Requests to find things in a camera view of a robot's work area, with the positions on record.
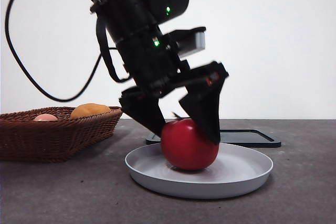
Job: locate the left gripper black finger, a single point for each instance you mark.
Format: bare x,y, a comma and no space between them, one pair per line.
207,108
147,111

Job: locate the red tomato with green stem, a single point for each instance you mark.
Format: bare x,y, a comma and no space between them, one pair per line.
189,148

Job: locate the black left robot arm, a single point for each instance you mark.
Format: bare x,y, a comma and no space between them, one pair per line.
136,24

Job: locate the black rectangular tray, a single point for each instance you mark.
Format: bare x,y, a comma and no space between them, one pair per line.
249,138

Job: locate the orange round fruit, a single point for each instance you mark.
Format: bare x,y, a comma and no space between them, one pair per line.
90,110

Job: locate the pale grey round plate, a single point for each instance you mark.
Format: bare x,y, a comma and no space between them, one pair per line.
197,187

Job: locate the brown woven wicker basket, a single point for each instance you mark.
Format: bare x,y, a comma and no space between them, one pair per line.
52,140

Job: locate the pink round fruit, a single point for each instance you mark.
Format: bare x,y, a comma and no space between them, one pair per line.
45,118

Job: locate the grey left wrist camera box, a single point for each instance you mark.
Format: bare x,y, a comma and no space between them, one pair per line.
199,41

